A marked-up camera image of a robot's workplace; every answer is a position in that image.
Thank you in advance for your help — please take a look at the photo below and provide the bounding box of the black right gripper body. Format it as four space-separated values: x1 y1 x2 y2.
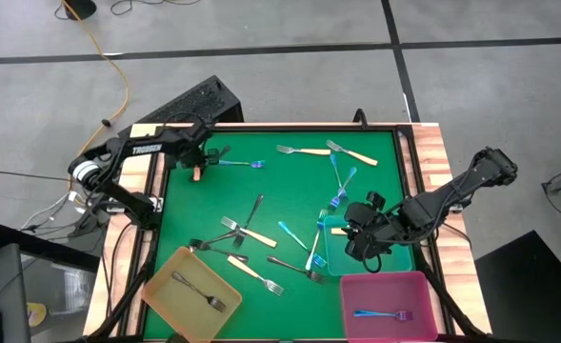
345 202 391 249

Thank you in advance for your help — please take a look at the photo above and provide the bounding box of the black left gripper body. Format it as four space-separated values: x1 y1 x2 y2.
179 135 220 169

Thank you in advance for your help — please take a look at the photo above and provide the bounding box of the iridescent blue fork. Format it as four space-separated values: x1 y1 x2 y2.
305 208 330 272
277 220 328 269
353 309 414 322
327 166 359 212
216 158 266 170
330 152 349 201

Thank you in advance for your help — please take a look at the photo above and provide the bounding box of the dark metal fork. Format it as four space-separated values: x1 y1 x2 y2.
266 254 329 286
189 231 240 252
188 237 250 264
231 192 266 250
171 271 228 314

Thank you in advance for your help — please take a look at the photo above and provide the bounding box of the teal plastic bin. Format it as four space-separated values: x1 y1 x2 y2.
323 212 414 277

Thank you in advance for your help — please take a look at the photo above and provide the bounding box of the pink plastic bin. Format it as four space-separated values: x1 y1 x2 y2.
339 271 439 343

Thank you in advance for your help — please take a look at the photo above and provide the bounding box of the black perforated computer case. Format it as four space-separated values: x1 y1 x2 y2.
117 74 246 139

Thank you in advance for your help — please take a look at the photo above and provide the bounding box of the green table mat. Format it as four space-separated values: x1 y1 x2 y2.
142 130 448 342

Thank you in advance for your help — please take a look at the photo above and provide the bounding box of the orange plastic bin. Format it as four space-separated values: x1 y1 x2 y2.
139 246 243 343

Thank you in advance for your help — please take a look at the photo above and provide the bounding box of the black desk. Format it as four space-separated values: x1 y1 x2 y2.
0 223 100 272

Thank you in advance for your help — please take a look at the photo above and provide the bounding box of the black round stand base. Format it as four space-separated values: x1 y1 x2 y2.
63 0 98 21

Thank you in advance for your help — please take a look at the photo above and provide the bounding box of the yellow floor sticker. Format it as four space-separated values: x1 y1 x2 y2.
26 302 48 328

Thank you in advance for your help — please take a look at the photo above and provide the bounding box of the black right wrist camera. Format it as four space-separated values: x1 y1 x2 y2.
366 191 387 211

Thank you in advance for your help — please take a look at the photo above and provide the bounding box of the yellow floor cable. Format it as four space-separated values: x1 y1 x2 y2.
60 0 130 163

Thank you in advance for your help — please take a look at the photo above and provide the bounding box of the black aluminium table frame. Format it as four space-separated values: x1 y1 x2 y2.
84 121 491 343

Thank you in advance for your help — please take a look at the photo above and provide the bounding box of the black arched frame handle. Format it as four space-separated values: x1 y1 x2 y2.
353 108 371 131

